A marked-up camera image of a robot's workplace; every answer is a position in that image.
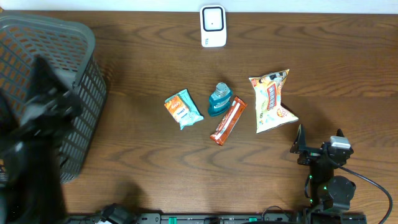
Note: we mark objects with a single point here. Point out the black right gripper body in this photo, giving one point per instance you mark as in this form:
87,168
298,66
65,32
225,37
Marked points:
311,155

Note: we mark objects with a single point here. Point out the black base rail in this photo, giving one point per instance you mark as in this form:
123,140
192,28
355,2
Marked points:
155,218

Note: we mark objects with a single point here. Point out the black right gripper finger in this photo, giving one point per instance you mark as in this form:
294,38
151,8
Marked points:
339,133
299,143

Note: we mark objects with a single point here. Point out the yellow snack chip bag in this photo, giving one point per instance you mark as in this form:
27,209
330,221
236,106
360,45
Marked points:
270,113

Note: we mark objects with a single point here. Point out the white barcode scanner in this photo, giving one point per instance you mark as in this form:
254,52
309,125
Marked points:
213,26

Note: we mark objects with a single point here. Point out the teal mouthwash bottle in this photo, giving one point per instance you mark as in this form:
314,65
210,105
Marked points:
219,100

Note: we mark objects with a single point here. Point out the grey plastic shopping basket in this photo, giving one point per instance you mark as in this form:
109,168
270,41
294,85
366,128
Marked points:
68,47

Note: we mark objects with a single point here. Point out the red orange candy bar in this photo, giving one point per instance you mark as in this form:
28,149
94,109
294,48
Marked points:
229,121

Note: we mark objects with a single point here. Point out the teal wet wipes pack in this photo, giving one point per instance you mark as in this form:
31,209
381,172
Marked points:
194,115

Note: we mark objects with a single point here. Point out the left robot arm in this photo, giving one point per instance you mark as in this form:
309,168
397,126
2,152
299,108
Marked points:
29,149

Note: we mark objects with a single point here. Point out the small orange tissue pack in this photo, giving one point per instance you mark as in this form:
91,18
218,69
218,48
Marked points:
177,108

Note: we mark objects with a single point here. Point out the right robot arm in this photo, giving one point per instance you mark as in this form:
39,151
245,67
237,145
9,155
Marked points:
329,194

